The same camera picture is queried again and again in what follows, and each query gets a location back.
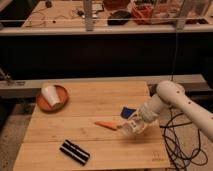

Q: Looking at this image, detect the white plastic bottle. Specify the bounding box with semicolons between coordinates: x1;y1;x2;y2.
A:
120;116;147;137

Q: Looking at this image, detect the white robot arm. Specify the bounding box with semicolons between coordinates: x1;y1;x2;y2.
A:
138;80;213;142

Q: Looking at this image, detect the blue sponge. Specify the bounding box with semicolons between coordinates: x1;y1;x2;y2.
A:
121;107;135;119

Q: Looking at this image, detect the orange toy carrot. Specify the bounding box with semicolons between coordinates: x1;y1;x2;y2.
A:
94;121;118;130

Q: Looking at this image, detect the white foam cup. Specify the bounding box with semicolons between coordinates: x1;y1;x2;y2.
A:
41;85;60;107

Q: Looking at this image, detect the orange plate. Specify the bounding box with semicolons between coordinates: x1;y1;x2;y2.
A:
36;85;69;113

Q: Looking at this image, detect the black cap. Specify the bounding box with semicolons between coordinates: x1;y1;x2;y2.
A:
107;10;131;26

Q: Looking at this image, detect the black white striped block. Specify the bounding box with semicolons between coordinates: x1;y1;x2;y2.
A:
59;140;90;165

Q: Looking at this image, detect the orange basket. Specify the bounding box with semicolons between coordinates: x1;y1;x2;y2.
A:
131;5;152;25

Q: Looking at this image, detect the grey metal rail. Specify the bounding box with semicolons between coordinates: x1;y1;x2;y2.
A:
0;73;208;99

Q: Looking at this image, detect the black cable bundle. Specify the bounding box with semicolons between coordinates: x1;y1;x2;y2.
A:
159;106;209;171

